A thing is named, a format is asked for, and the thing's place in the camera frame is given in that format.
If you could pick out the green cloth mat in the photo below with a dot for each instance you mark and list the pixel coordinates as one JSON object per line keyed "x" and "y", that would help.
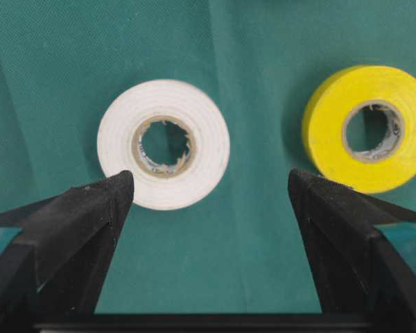
{"x": 62, "y": 63}

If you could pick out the yellow tape roll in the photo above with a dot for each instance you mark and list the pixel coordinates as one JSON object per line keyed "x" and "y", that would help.
{"x": 336, "y": 101}

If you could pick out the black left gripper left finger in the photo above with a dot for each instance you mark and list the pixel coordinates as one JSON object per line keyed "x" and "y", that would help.
{"x": 58, "y": 260}

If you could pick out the white tape roll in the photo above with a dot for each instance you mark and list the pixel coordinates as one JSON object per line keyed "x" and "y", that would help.
{"x": 196, "y": 172}

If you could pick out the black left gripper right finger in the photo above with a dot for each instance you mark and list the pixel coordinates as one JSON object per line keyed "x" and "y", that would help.
{"x": 355, "y": 268}

